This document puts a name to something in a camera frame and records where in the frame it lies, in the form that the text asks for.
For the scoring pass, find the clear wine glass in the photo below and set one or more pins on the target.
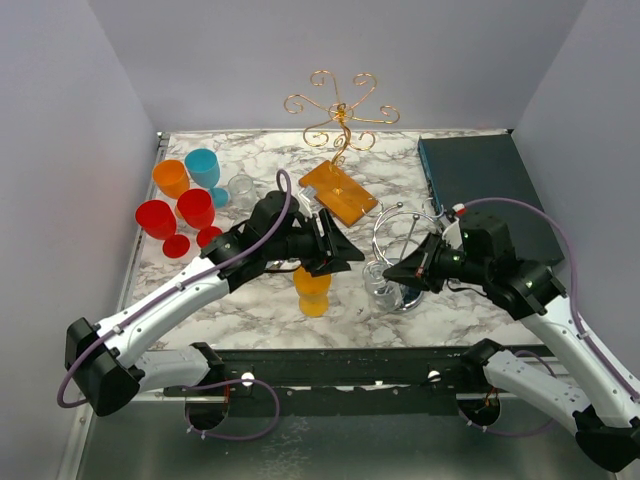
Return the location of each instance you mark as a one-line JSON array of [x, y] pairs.
[[242, 191]]

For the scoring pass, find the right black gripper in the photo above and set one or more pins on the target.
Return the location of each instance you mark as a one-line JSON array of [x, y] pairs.
[[417, 269]]

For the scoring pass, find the red wine glass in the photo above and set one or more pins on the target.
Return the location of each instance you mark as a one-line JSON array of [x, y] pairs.
[[158, 221], [197, 208]]

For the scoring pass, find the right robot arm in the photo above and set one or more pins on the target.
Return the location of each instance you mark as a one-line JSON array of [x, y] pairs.
[[600, 408]]

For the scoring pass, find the chrome wire glass rack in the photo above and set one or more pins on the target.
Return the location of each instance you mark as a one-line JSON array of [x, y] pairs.
[[395, 234]]

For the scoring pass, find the aluminium rail frame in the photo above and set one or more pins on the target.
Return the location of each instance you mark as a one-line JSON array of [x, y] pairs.
[[111, 260]]

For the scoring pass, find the yellow wine glass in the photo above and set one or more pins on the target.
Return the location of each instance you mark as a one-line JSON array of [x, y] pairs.
[[312, 291]]

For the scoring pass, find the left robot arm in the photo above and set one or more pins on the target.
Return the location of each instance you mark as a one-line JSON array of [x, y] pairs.
[[109, 361]]

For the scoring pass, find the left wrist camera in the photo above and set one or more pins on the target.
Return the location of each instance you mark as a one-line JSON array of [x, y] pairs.
[[307, 199]]

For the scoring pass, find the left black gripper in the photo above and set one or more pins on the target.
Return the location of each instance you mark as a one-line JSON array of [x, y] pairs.
[[339, 250]]

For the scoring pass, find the gold wire wine glass rack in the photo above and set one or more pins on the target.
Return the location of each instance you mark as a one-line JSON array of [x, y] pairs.
[[334, 189]]

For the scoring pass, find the blue wine glass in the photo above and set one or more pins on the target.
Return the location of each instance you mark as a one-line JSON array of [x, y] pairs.
[[203, 167]]

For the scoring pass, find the orange wine glass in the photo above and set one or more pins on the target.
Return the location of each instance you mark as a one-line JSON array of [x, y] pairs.
[[171, 178]]

